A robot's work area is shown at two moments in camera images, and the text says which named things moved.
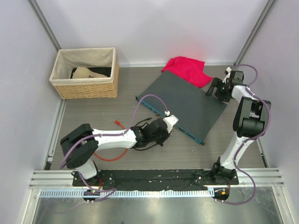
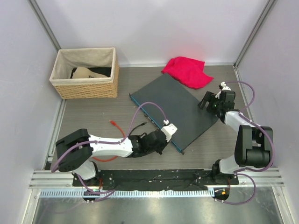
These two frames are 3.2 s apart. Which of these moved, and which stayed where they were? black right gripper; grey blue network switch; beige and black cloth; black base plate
Moved: grey blue network switch; black right gripper
Stayed: black base plate; beige and black cloth
